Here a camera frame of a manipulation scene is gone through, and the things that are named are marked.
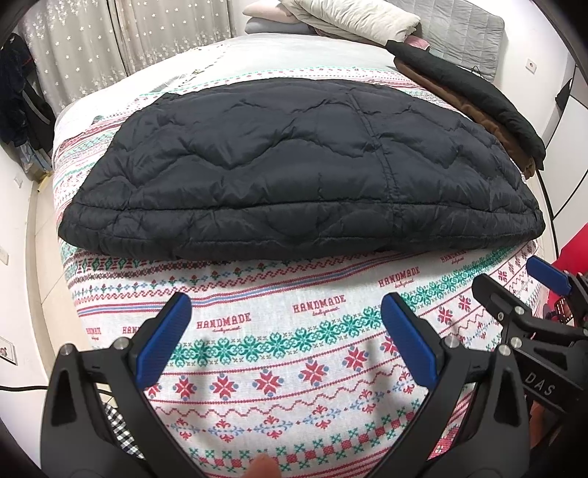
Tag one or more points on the patterned bed sheet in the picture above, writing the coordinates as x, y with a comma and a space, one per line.
275, 331

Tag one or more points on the grey quilted headboard pad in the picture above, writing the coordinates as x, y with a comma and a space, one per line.
464, 32

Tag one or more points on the folded pink blanket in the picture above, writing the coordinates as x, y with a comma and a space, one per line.
266, 11

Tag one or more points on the person's left hand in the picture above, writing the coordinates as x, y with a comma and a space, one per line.
264, 468

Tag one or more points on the small pink cloth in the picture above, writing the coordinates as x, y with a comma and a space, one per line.
418, 42

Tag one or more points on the brown coat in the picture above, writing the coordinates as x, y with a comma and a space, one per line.
477, 112

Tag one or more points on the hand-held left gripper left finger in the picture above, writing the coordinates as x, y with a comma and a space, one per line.
165, 340

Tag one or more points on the red cloth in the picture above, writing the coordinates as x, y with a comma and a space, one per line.
574, 248

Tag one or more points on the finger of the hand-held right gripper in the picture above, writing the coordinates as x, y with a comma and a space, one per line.
549, 273
494, 294

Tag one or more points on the folded cream quilt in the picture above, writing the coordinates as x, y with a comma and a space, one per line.
358, 18

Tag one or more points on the hanging dark clothes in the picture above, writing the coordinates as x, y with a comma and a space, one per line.
18, 92

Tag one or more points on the black coat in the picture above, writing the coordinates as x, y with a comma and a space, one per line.
459, 73

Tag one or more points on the star-patterned curtain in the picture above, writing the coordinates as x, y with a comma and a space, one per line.
115, 46

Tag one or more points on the white wall socket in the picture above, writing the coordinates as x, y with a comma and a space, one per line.
7, 351
532, 65
3, 256

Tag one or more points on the black and white checkered cloth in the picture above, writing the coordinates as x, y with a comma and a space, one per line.
119, 427

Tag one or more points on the black quilted jacket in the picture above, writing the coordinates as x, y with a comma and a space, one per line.
298, 184

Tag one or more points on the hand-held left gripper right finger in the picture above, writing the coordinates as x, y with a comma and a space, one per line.
409, 340

